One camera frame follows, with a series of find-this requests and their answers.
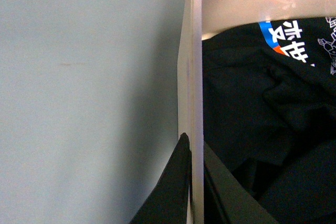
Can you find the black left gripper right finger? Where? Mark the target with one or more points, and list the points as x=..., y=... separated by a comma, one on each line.
x=232, y=202

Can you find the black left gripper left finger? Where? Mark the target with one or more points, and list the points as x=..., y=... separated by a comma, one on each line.
x=168, y=201

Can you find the beige plastic laundry hamper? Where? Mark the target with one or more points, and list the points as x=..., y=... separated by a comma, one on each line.
x=204, y=19

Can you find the black printed t-shirt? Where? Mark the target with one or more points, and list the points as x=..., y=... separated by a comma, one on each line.
x=269, y=113

